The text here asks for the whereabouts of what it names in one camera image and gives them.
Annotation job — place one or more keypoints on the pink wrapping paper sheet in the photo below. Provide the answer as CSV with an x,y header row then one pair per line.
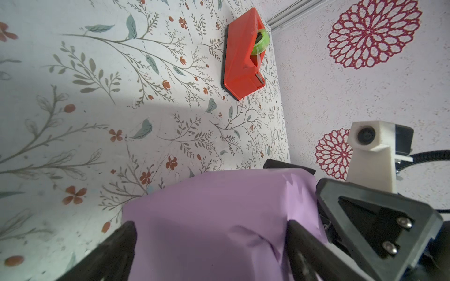
x,y
222,226

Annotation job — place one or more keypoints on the red tape dispenser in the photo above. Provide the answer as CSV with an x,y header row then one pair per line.
x,y
246,42

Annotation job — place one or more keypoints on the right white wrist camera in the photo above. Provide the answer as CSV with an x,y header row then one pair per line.
x,y
377,147

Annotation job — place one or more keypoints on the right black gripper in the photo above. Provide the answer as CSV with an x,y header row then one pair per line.
x,y
385,236

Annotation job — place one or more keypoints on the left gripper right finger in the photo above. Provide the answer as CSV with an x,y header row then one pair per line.
x,y
311,260

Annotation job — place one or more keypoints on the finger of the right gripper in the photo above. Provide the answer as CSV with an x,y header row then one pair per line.
x,y
276,164

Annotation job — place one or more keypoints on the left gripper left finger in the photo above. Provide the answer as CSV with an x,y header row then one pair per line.
x,y
110,261

